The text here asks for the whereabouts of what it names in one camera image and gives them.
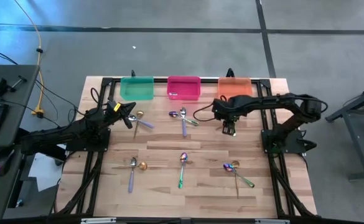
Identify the orange plastic bin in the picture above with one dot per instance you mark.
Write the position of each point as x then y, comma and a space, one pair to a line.
234, 87

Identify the black frame clamp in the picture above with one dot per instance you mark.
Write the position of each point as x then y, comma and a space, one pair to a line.
133, 74
230, 73

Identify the gold spoon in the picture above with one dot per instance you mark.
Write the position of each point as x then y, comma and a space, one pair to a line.
142, 166
140, 114
235, 164

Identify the black computer mouse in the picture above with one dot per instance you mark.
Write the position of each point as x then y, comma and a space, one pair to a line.
2, 161

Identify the white paper sheet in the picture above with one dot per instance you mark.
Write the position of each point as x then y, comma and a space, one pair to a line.
46, 174

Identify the grey desk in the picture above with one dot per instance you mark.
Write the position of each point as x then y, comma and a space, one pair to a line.
16, 93

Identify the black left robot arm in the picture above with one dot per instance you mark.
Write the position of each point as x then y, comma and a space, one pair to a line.
76, 130

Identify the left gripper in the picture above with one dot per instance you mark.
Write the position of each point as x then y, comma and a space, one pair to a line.
114, 113

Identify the pink plastic bin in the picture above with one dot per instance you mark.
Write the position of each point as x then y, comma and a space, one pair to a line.
183, 87

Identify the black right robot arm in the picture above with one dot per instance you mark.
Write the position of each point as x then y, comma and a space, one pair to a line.
272, 101

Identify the dark metal desk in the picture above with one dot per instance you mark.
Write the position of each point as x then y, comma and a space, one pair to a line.
352, 109

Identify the rainbow iridescent spoon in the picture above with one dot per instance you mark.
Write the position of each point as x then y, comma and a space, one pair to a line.
183, 157
228, 167
173, 114

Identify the green plastic bin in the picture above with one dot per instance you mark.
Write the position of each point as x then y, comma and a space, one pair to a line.
137, 88

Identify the black desk clamp stand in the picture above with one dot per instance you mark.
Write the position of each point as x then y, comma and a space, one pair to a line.
1, 85

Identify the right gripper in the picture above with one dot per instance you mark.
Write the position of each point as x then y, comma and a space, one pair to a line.
228, 109

